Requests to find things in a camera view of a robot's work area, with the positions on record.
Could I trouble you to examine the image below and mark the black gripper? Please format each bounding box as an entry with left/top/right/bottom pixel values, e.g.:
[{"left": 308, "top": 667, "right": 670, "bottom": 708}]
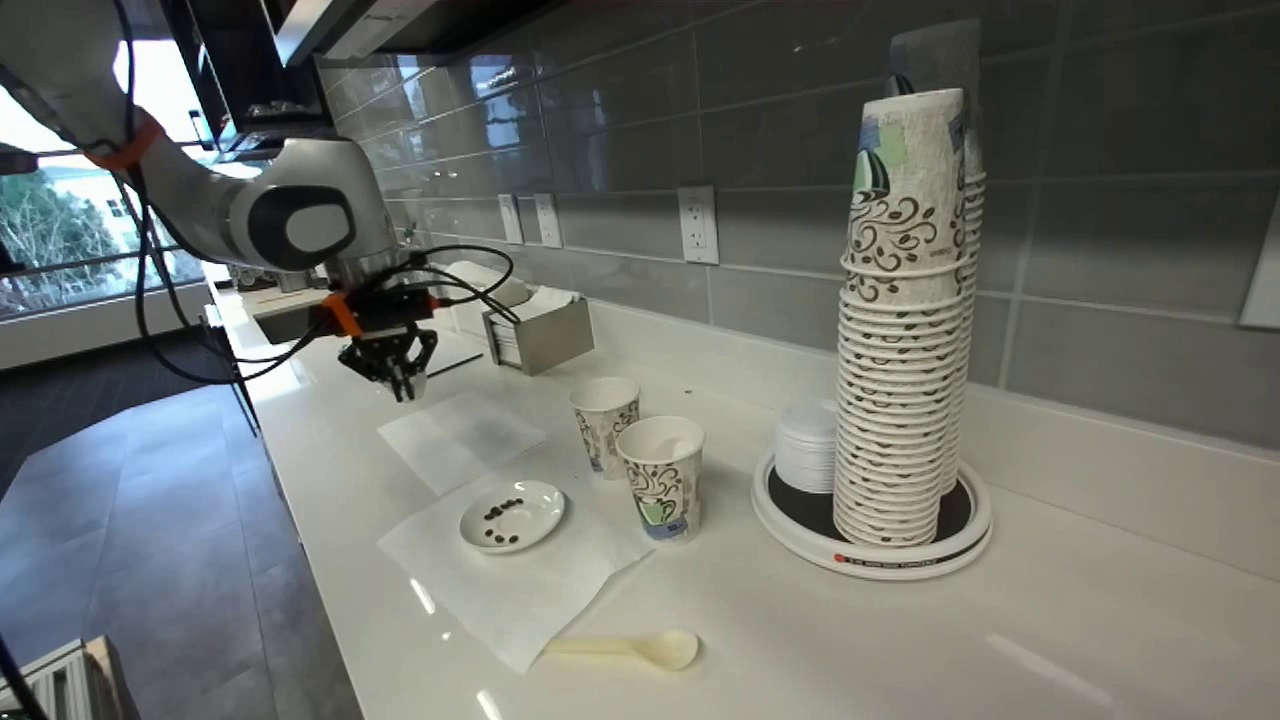
[{"left": 323, "top": 274, "right": 435, "bottom": 399}]

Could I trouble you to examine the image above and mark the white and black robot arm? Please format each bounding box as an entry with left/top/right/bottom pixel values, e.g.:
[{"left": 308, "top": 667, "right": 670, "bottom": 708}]
[{"left": 0, "top": 0, "right": 435, "bottom": 399}]

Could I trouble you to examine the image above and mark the patterned paper cup rear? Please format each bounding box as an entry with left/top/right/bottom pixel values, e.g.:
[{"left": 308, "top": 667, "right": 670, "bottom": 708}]
[{"left": 573, "top": 377, "right": 640, "bottom": 479}]

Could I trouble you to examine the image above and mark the patterned paper cup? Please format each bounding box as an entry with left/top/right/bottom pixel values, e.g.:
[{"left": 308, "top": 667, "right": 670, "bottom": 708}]
[
  {"left": 615, "top": 415, "right": 703, "bottom": 540},
  {"left": 573, "top": 377, "right": 640, "bottom": 479}
]

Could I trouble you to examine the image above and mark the patterned paper cup front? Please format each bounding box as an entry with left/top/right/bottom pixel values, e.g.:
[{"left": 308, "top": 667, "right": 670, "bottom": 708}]
[{"left": 615, "top": 415, "right": 703, "bottom": 540}]

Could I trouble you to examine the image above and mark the round cup holder tray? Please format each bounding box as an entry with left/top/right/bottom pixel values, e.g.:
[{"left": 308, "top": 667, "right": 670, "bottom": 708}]
[{"left": 754, "top": 456, "right": 998, "bottom": 579}]

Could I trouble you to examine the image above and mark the white paper napkin left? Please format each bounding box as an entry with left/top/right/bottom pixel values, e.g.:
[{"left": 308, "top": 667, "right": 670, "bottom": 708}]
[{"left": 380, "top": 399, "right": 544, "bottom": 495}]

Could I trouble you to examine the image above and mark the metal napkin holder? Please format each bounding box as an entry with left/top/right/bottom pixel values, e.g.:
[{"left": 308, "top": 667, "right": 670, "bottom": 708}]
[{"left": 484, "top": 287, "right": 593, "bottom": 377}]

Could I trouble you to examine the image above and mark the white saucer with dark pattern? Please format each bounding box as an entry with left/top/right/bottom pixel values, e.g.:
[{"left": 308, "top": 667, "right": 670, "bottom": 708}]
[{"left": 462, "top": 479, "right": 569, "bottom": 554}]

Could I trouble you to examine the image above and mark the white power outlet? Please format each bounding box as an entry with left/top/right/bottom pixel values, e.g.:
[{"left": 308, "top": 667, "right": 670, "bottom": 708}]
[{"left": 532, "top": 190, "right": 566, "bottom": 246}]

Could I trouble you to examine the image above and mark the white paper napkin under saucer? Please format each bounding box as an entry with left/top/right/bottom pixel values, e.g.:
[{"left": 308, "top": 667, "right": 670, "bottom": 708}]
[{"left": 380, "top": 479, "right": 649, "bottom": 673}]

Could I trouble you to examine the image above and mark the white outlet near cups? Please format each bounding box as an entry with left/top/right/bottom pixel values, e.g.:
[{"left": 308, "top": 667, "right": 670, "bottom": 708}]
[{"left": 678, "top": 187, "right": 721, "bottom": 264}]

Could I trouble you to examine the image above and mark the white plastic spoon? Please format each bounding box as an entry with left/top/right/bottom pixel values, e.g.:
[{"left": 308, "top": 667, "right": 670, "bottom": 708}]
[{"left": 554, "top": 626, "right": 702, "bottom": 673}]

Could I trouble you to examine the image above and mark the front stack of paper cups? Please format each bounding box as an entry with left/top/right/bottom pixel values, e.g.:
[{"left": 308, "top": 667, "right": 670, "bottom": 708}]
[{"left": 837, "top": 96, "right": 957, "bottom": 507}]

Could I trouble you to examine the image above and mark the stack of paper cups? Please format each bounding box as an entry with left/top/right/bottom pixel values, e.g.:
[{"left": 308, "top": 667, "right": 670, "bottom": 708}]
[
  {"left": 887, "top": 19, "right": 986, "bottom": 490},
  {"left": 837, "top": 96, "right": 957, "bottom": 507}
]

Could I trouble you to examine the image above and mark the rear stack of paper cups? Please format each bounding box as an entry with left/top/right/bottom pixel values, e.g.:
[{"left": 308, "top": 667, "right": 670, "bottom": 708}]
[{"left": 887, "top": 19, "right": 986, "bottom": 490}]

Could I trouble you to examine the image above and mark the white light switch plate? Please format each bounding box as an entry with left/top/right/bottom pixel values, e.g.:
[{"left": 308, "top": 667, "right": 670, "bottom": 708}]
[{"left": 496, "top": 190, "right": 524, "bottom": 242}]

